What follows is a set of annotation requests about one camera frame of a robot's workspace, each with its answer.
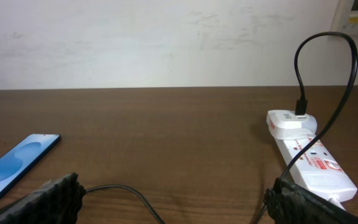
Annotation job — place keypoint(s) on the white USB charger plug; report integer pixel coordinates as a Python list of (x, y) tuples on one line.
[(286, 125)]

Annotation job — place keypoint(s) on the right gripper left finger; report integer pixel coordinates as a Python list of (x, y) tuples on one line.
[(56, 202)]

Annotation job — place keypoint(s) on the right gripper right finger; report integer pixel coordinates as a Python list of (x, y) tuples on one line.
[(288, 203)]

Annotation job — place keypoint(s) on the white power strip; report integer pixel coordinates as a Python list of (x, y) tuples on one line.
[(316, 170)]

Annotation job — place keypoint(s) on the blue Galaxy smartphone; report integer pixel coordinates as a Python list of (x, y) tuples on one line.
[(22, 157)]

